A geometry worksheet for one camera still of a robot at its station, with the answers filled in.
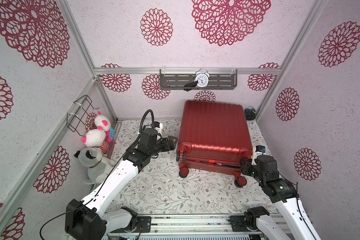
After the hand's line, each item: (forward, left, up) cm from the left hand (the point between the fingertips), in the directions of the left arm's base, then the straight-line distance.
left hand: (172, 141), depth 77 cm
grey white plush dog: (-7, +41, -11) cm, 43 cm away
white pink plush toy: (+17, +43, -5) cm, 47 cm away
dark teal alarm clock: (+40, -59, -20) cm, 74 cm away
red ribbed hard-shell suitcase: (+3, -22, -1) cm, 22 cm away
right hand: (-8, -37, -5) cm, 38 cm away
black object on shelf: (+35, -12, +10) cm, 38 cm away
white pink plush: (+6, +44, -5) cm, 45 cm away
